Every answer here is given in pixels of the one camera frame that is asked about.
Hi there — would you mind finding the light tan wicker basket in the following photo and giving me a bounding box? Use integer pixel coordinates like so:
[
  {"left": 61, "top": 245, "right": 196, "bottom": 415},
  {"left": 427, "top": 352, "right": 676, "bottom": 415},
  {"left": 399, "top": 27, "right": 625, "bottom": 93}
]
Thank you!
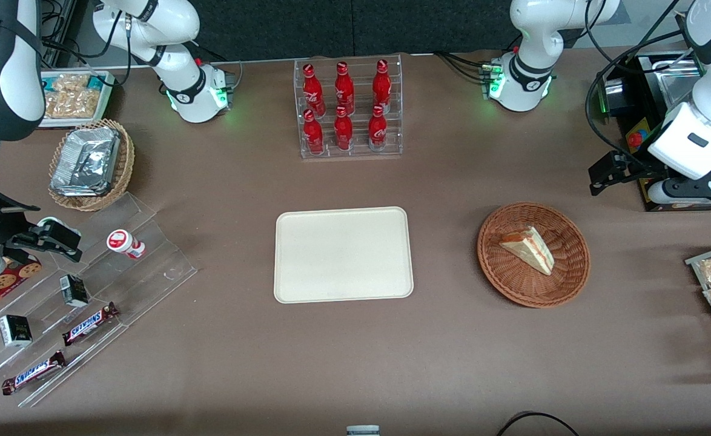
[{"left": 48, "top": 118, "right": 136, "bottom": 212}]

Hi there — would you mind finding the brown round wicker basket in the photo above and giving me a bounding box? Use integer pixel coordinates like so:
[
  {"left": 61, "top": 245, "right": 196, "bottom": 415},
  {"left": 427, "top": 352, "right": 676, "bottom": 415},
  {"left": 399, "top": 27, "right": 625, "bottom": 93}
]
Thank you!
[{"left": 477, "top": 201, "right": 592, "bottom": 309}]

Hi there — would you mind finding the triangular wrapped sandwich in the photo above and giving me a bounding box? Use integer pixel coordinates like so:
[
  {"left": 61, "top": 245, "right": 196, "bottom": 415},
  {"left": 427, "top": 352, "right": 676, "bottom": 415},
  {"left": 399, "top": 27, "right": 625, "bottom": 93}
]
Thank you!
[{"left": 498, "top": 225, "right": 555, "bottom": 277}]

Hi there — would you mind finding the beige plastic tray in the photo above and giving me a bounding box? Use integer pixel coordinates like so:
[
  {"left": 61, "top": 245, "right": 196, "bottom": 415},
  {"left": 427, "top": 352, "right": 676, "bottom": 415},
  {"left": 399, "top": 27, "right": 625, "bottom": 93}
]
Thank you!
[{"left": 274, "top": 206, "right": 415, "bottom": 304}]

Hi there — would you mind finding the small black carton box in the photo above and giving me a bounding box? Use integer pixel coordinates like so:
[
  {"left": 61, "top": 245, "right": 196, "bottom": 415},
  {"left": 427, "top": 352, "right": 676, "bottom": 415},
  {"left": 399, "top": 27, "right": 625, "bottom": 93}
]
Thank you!
[
  {"left": 59, "top": 274, "right": 90, "bottom": 308},
  {"left": 0, "top": 314, "right": 33, "bottom": 348}
]

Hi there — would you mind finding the red white yogurt cup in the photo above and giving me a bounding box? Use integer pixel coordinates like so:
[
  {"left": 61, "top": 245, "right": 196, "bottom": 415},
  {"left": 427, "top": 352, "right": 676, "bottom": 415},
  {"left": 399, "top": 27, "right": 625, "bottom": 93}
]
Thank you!
[{"left": 106, "top": 228, "right": 147, "bottom": 260}]

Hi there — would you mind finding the black appliance with steel top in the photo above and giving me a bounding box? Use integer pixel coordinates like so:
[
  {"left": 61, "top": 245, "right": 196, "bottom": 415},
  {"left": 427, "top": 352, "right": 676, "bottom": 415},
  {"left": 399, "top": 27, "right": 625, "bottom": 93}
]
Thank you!
[{"left": 598, "top": 51, "right": 711, "bottom": 213}]

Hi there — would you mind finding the silver foil package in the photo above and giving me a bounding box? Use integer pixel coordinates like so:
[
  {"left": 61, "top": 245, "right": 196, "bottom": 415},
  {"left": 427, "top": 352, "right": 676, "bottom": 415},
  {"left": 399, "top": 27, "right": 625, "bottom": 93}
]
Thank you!
[{"left": 50, "top": 125, "right": 122, "bottom": 197}]

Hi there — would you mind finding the Snickers chocolate bar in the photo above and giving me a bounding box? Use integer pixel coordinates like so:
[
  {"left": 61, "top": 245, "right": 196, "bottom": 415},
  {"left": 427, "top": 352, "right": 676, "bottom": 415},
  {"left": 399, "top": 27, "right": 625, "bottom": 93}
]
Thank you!
[
  {"left": 1, "top": 349, "right": 67, "bottom": 396},
  {"left": 61, "top": 301, "right": 121, "bottom": 347}
]

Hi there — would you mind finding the clear acrylic stepped shelf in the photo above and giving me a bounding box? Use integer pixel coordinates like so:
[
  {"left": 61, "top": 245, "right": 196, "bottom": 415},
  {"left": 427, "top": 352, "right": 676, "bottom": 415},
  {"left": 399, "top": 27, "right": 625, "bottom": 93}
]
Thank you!
[{"left": 0, "top": 192, "right": 198, "bottom": 408}]

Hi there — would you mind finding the white snack container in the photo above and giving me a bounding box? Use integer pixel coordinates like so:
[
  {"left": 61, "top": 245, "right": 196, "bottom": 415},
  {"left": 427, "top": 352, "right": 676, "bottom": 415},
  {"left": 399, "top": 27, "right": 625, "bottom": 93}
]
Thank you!
[{"left": 38, "top": 70, "right": 117, "bottom": 130}]

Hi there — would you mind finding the red cola bottle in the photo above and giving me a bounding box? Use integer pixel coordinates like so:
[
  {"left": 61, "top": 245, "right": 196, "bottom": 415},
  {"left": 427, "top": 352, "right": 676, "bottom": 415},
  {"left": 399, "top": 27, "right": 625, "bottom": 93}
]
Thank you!
[
  {"left": 302, "top": 63, "right": 326, "bottom": 117},
  {"left": 334, "top": 61, "right": 356, "bottom": 116},
  {"left": 334, "top": 105, "right": 355, "bottom": 153},
  {"left": 372, "top": 58, "right": 393, "bottom": 114},
  {"left": 303, "top": 108, "right": 326, "bottom": 156},
  {"left": 368, "top": 104, "right": 389, "bottom": 153}
]

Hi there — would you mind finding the clear acrylic bottle rack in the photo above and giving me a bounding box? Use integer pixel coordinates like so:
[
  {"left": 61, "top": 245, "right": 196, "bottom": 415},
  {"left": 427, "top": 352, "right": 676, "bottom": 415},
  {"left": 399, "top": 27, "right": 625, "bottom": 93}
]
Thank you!
[{"left": 293, "top": 54, "right": 404, "bottom": 160}]

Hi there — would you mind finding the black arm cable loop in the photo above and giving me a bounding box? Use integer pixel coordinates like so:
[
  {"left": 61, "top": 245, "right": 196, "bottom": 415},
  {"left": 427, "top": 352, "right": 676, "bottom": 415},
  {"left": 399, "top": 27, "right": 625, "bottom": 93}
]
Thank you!
[{"left": 584, "top": 0, "right": 703, "bottom": 177}]

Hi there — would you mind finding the black base cable bundle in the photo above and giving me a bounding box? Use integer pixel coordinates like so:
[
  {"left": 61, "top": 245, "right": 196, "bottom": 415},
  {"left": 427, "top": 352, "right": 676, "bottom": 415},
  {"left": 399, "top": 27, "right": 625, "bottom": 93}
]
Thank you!
[{"left": 433, "top": 51, "right": 503, "bottom": 84}]

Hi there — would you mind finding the thin black cable arc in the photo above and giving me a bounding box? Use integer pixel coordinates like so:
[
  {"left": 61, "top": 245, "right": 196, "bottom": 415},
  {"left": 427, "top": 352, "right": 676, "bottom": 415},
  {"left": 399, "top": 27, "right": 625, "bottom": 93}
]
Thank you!
[{"left": 495, "top": 411, "right": 581, "bottom": 436}]

